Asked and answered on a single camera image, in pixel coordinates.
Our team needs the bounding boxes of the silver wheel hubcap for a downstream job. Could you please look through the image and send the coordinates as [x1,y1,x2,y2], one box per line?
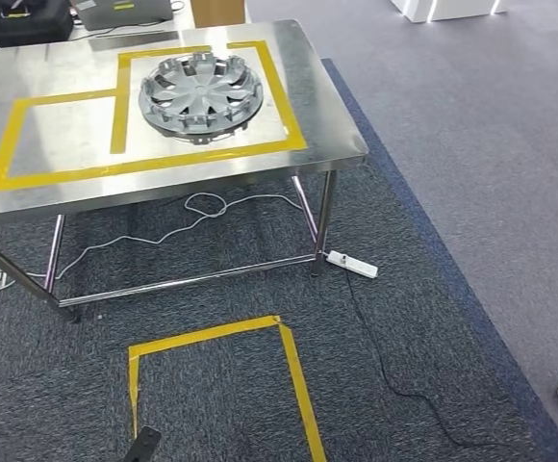
[138,52,264,146]

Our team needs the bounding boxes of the white display platform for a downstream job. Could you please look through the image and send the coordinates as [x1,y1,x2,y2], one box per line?
[390,0,509,23]

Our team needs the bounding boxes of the white desk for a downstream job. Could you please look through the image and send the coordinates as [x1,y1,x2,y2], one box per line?
[0,0,251,46]

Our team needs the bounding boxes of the black floor cable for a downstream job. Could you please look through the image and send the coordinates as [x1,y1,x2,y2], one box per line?
[345,273,521,450]

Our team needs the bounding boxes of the white floor cable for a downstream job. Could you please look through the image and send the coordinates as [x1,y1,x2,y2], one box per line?
[0,191,304,297]

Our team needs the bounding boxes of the white power strip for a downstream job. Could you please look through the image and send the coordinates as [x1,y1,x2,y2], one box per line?
[327,250,378,280]

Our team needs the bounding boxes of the brown cardboard box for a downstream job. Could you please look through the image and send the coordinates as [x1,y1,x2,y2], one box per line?
[190,0,246,29]

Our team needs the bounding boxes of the grey laptop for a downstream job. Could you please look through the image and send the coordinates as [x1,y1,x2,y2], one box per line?
[74,0,174,32]

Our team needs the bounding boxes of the black carrying case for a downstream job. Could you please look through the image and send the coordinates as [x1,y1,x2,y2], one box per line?
[0,0,74,49]

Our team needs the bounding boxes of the black remote controller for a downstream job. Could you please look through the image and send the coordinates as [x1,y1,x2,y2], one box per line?
[0,0,39,18]

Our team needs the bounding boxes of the yellow floor tape marking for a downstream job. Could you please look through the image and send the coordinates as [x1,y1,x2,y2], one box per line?
[127,315,328,462]

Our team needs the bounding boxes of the steel workbench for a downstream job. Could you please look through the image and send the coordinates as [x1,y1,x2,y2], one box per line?
[0,18,369,323]

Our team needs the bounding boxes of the yellow workbench tape marking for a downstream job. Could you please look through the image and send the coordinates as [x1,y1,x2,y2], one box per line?
[0,39,308,193]

